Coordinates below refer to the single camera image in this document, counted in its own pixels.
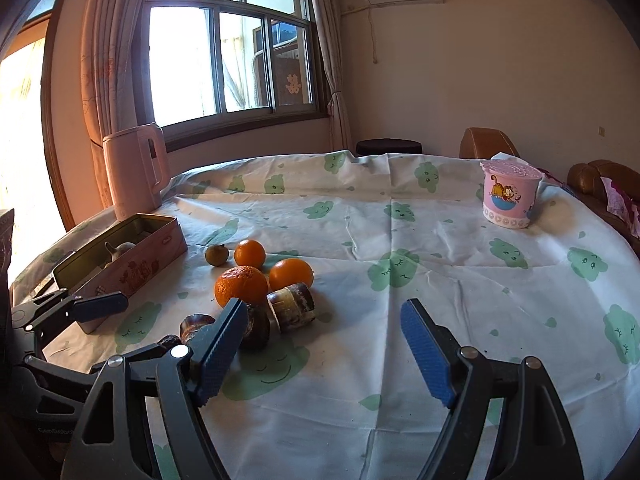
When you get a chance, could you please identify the purple round fruit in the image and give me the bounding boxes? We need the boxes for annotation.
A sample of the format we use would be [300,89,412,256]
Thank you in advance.
[104,242,136,266]

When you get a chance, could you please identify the large orange tangerine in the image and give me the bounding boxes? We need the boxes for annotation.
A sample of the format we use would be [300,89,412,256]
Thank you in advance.
[214,266,269,308]

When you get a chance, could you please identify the small orange kumquat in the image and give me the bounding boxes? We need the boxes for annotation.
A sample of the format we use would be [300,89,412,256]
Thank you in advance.
[233,238,266,269]
[268,258,314,290]

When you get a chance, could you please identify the sugarcane piece white ends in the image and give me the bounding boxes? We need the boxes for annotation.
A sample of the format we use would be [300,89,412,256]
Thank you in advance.
[267,283,316,334]

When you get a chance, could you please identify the pink metal tin box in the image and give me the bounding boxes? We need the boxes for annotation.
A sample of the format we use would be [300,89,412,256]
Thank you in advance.
[51,212,189,336]

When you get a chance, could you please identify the pink electric kettle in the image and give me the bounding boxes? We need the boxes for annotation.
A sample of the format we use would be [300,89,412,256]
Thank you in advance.
[103,124,170,221]

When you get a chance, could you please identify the brown longan fruit far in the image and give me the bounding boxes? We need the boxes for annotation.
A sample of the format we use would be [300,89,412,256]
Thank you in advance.
[204,244,229,268]

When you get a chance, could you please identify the pink cartoon cup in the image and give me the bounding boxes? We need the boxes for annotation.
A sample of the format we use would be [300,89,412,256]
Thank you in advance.
[480,159,544,230]

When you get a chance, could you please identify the pink cloth on sofa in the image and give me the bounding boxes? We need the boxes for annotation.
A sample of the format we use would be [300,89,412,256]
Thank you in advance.
[601,177,640,238]

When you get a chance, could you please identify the brown leather sofa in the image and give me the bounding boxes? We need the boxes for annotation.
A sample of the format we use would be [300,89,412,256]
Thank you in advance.
[567,159,639,255]

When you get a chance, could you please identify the brown leather chair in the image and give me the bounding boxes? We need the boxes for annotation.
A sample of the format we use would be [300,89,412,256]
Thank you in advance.
[459,127,520,159]

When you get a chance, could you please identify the beige curtain left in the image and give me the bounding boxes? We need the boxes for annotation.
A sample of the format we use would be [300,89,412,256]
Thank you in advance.
[80,0,142,207]

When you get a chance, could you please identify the beige curtain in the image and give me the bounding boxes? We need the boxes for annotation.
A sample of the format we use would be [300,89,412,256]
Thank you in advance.
[311,0,352,151]
[80,0,142,207]

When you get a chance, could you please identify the black round stool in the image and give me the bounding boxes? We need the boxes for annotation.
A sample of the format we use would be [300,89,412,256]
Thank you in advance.
[356,138,423,156]

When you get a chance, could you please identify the beige curtain right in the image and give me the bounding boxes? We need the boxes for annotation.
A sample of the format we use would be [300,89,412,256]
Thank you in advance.
[311,0,352,151]

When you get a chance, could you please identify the window with frame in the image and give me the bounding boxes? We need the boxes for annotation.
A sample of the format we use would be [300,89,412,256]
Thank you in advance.
[132,0,328,151]

